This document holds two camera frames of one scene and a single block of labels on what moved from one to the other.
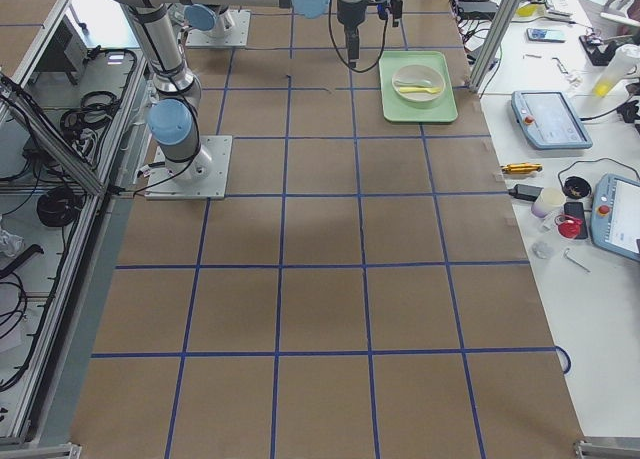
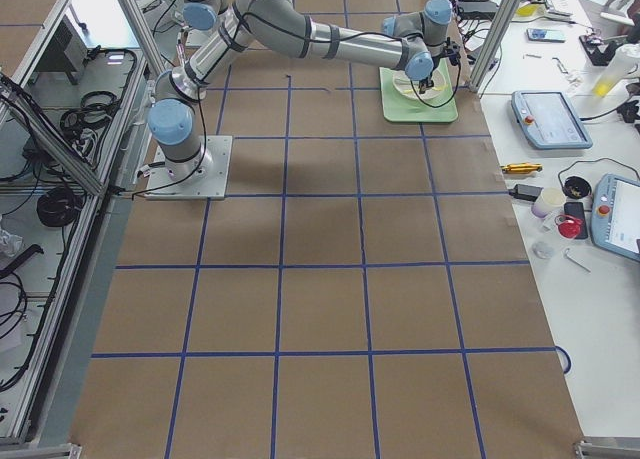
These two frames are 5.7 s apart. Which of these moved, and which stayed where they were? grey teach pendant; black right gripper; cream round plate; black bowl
Moved: black right gripper
Stayed: cream round plate; grey teach pendant; black bowl
